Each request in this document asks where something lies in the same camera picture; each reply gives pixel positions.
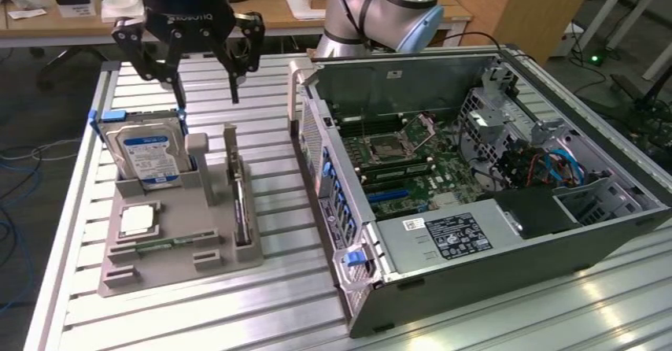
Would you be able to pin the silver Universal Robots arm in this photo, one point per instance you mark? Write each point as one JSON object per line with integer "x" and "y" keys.
{"x": 367, "y": 16}

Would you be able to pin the green motherboard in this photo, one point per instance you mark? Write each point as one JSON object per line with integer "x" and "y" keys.
{"x": 451, "y": 174}

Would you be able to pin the open dark PC case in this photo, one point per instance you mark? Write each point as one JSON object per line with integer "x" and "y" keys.
{"x": 473, "y": 288}

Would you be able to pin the white box with black label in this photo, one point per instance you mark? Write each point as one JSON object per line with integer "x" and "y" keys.
{"x": 77, "y": 10}

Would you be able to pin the white paper card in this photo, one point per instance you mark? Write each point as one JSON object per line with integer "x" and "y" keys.
{"x": 26, "y": 13}

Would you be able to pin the grey parts rack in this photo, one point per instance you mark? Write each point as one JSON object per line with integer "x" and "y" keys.
{"x": 199, "y": 225}

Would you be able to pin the grey power supply unit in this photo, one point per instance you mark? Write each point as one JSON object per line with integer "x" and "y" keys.
{"x": 410, "y": 244}

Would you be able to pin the black floor equipment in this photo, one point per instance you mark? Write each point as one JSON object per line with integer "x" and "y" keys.
{"x": 651, "y": 103}

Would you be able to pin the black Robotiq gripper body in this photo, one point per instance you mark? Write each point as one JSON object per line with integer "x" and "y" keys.
{"x": 185, "y": 1}

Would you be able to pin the thin locking lever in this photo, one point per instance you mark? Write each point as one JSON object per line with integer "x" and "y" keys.
{"x": 365, "y": 123}

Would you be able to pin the green RAM stick bare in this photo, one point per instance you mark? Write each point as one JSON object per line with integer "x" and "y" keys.
{"x": 166, "y": 242}

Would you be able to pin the graphics card with fan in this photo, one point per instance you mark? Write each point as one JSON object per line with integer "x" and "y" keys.
{"x": 241, "y": 205}

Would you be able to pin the blue case latch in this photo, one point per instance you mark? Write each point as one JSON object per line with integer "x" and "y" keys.
{"x": 353, "y": 258}

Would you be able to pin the blue expansion slot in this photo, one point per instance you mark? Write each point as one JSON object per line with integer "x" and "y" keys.
{"x": 389, "y": 196}

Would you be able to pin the white control box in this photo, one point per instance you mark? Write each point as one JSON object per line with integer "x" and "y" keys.
{"x": 574, "y": 44}

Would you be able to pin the white paper stack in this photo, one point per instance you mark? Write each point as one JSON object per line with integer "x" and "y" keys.
{"x": 305, "y": 6}

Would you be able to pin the silver CPU chip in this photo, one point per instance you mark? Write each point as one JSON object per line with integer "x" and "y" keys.
{"x": 138, "y": 221}

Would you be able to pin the black expansion slot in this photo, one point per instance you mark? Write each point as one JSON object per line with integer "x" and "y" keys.
{"x": 383, "y": 187}

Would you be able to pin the low metal disk bay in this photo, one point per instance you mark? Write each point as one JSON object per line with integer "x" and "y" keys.
{"x": 594, "y": 205}

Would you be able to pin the tall metal disk bay cage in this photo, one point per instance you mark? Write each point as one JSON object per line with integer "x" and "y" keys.
{"x": 489, "y": 130}

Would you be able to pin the hard disk in blue caddy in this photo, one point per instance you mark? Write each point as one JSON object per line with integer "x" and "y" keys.
{"x": 150, "y": 154}

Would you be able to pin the black device with green light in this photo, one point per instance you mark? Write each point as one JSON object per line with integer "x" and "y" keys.
{"x": 595, "y": 58}

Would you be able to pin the green RAM stick with labels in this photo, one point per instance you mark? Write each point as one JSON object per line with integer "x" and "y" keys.
{"x": 394, "y": 172}

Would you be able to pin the white flat box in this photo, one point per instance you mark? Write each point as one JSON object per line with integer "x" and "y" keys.
{"x": 121, "y": 16}

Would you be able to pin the white table frame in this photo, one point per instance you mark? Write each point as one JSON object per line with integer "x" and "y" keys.
{"x": 605, "y": 14}

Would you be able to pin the black office chair base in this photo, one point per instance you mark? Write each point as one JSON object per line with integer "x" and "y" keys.
{"x": 58, "y": 60}

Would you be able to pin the metal socket cover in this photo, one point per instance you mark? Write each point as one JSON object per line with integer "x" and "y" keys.
{"x": 421, "y": 126}

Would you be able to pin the wooden cabinet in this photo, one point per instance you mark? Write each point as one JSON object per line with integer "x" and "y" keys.
{"x": 525, "y": 12}

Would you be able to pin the black plastic shroud box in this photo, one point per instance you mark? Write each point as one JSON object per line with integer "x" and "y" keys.
{"x": 530, "y": 209}

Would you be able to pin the wooden desk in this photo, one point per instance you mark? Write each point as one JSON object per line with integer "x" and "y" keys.
{"x": 63, "y": 28}

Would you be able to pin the white tape roll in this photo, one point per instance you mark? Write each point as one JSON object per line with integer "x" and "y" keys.
{"x": 121, "y": 1}

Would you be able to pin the blue slot retention clip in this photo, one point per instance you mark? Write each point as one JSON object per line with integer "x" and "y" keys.
{"x": 342, "y": 202}
{"x": 350, "y": 233}
{"x": 346, "y": 217}
{"x": 338, "y": 187}
{"x": 327, "y": 164}

